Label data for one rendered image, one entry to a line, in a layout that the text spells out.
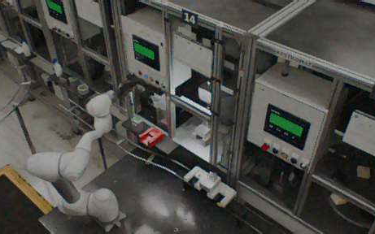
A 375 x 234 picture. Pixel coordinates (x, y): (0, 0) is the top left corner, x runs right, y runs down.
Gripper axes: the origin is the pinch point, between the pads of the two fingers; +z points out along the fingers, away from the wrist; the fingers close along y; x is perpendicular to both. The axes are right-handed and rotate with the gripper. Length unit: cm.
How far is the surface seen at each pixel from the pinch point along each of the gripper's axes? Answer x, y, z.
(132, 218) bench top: -41, -74, -50
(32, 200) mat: 85, -141, -73
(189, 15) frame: -42, 60, 11
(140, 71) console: 5.8, 1.7, 10.4
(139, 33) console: 3.0, 33.3, 10.6
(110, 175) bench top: 2, -74, -35
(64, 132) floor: 143, -143, 4
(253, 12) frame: -65, 59, 41
